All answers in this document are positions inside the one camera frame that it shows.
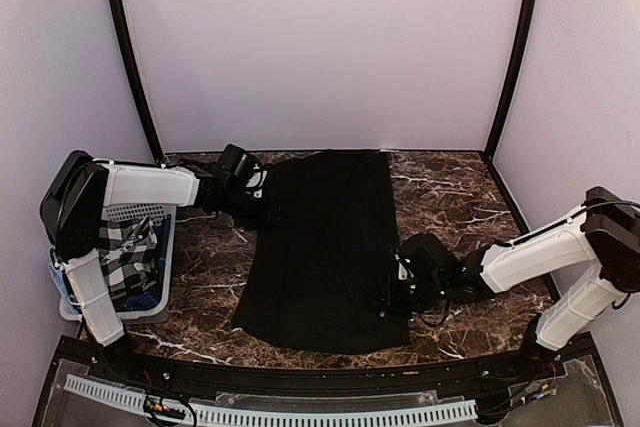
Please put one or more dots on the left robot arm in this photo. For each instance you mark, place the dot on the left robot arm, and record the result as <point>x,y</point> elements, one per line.
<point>72,208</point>

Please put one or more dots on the right black frame post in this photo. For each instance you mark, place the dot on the right black frame post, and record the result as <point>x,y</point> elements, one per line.
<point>516,58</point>

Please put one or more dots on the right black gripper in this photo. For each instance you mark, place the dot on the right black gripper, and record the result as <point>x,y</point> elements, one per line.
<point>391,303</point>

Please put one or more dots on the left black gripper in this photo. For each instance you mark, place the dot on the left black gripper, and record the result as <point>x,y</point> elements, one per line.
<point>269,213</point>

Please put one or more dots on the light blue shirt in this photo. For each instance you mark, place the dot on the light blue shirt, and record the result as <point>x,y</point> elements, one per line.
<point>58,277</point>

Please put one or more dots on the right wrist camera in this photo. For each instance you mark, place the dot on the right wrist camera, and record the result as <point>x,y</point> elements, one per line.
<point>404,272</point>

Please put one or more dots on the white slotted cable duct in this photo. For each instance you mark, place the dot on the white slotted cable duct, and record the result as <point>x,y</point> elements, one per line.
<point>245,410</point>

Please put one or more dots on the grey plastic laundry basket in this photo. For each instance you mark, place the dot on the grey plastic laundry basket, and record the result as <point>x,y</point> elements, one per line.
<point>155,212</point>

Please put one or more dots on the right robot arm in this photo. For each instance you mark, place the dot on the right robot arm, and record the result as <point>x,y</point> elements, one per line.
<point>601,234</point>

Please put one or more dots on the black long sleeve shirt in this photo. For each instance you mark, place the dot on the black long sleeve shirt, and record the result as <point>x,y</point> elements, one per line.
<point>318,280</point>

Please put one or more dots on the black front rail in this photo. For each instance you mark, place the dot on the black front rail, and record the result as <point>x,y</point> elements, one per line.
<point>473,377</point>

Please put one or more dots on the black white plaid shirt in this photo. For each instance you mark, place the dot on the black white plaid shirt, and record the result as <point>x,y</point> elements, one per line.
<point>127,254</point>

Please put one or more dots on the dark blue shirt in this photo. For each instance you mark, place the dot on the dark blue shirt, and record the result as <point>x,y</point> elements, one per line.
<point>151,297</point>

